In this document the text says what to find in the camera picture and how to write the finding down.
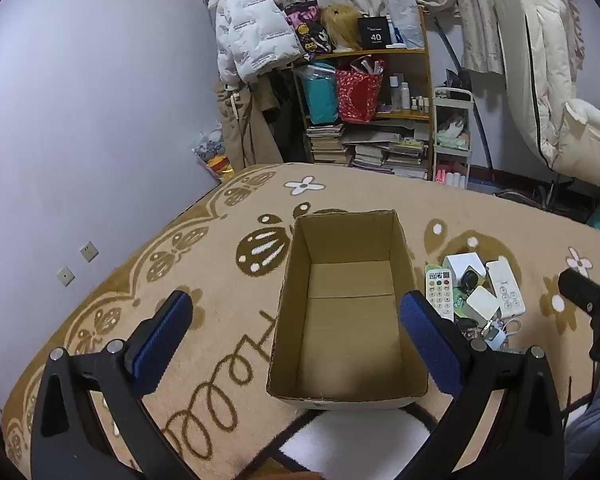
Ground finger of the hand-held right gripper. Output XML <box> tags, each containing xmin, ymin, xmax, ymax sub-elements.
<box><xmin>558</xmin><ymin>268</ymin><xmax>600</xmax><ymax>313</ymax></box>

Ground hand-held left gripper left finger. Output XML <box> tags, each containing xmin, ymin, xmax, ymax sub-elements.
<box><xmin>30</xmin><ymin>290</ymin><xmax>196</xmax><ymax>480</ymax></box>

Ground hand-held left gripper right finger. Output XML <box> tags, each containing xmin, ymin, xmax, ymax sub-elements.
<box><xmin>399</xmin><ymin>290</ymin><xmax>567</xmax><ymax>480</ymax></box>

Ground green oval board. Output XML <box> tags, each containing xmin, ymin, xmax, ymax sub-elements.
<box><xmin>424</xmin><ymin>261</ymin><xmax>471</xmax><ymax>313</ymax></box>

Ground white remote colourful buttons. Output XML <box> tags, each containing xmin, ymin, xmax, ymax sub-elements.
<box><xmin>425</xmin><ymin>266</ymin><xmax>455</xmax><ymax>322</ymax></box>

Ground black key bunch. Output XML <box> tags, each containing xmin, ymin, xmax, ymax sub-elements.
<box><xmin>452</xmin><ymin>315</ymin><xmax>523</xmax><ymax>353</ymax></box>

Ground white cube adapter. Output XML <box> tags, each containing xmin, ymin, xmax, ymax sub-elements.
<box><xmin>465</xmin><ymin>287</ymin><xmax>501</xmax><ymax>322</ymax></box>

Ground white remote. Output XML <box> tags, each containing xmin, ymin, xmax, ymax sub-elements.
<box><xmin>486</xmin><ymin>260</ymin><xmax>526</xmax><ymax>318</ymax></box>

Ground brown cardboard box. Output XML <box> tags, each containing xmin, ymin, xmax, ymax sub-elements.
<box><xmin>266</xmin><ymin>209</ymin><xmax>429</xmax><ymax>411</ymax></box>

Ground white rectangular charger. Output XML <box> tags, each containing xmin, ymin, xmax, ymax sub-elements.
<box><xmin>442</xmin><ymin>253</ymin><xmax>485</xmax><ymax>286</ymax></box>

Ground black rack legs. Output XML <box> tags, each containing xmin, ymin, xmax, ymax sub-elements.
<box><xmin>490</xmin><ymin>170</ymin><xmax>581</xmax><ymax>211</ymax></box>

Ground person's blue trousers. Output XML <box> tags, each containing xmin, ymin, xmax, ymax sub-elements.
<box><xmin>564</xmin><ymin>365</ymin><xmax>600</xmax><ymax>480</ymax></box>

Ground dark curved pole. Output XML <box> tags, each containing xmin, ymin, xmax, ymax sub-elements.
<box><xmin>432</xmin><ymin>10</ymin><xmax>495</xmax><ymax>171</ymax></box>

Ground white trolley cart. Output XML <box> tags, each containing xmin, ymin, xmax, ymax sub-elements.
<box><xmin>432</xmin><ymin>86</ymin><xmax>476</xmax><ymax>190</ymax></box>

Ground white padded coat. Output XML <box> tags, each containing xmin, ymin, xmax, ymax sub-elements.
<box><xmin>492</xmin><ymin>0</ymin><xmax>600</xmax><ymax>191</ymax></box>

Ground beige hanging trousers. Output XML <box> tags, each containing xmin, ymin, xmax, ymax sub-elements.
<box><xmin>215</xmin><ymin>82</ymin><xmax>283</xmax><ymax>171</ymax></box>

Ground wooden shelf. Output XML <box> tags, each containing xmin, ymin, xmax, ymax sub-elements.
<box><xmin>290</xmin><ymin>7</ymin><xmax>433</xmax><ymax>181</ymax></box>

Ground row of small bottles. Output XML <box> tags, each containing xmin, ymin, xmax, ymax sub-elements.
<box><xmin>390</xmin><ymin>75</ymin><xmax>431</xmax><ymax>113</ymax></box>

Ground red printed bag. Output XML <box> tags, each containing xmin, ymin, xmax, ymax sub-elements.
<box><xmin>336</xmin><ymin>59</ymin><xmax>385</xmax><ymax>123</ymax></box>

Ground teal bag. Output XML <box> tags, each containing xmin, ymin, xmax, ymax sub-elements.
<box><xmin>300</xmin><ymin>62</ymin><xmax>340</xmax><ymax>126</ymax></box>

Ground black box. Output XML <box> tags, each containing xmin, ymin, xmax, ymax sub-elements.
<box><xmin>357</xmin><ymin>16</ymin><xmax>395</xmax><ymax>52</ymax></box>

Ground grey plastic bag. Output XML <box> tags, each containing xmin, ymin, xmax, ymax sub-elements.
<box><xmin>382</xmin><ymin>0</ymin><xmax>426</xmax><ymax>48</ymax></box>

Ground blond wig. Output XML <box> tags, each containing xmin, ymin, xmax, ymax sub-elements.
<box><xmin>321</xmin><ymin>4</ymin><xmax>366</xmax><ymax>53</ymax></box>

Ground white puffer jacket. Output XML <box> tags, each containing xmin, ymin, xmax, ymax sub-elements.
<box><xmin>207</xmin><ymin>0</ymin><xmax>306</xmax><ymax>86</ymax></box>

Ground pink black printed bag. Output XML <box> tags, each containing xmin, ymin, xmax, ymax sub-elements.
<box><xmin>285</xmin><ymin>0</ymin><xmax>333</xmax><ymax>56</ymax></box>

